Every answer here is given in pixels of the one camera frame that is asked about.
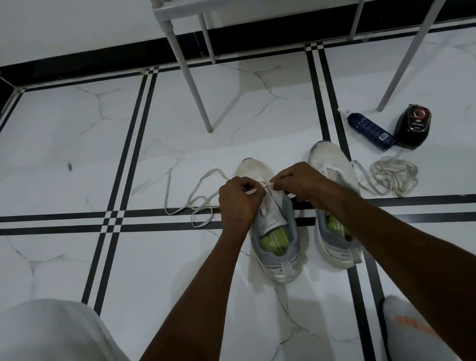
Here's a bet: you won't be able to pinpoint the person's right hand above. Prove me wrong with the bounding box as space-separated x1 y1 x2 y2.
268 159 339 216

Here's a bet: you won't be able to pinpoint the white sock with orange print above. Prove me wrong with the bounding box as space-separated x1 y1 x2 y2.
380 289 463 361

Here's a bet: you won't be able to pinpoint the white sneaker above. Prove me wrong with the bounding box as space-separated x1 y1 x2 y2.
304 137 369 272
231 153 304 288

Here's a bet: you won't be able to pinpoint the white shorts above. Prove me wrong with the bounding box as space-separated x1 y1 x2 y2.
0 290 135 361

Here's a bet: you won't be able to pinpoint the white shoelace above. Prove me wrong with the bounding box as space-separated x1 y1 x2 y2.
160 162 279 232
351 152 422 204

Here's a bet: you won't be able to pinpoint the person's right forearm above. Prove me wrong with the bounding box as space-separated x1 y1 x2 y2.
319 172 476 361

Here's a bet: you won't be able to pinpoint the black shoe polish container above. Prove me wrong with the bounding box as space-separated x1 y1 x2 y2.
390 101 436 153

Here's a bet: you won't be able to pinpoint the person's left hand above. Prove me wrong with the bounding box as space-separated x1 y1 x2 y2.
215 174 272 242

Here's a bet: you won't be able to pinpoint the person's left forearm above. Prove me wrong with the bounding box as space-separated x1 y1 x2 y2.
100 227 266 361

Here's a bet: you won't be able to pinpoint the dark blue spray bottle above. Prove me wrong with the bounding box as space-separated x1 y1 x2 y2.
339 104 398 156

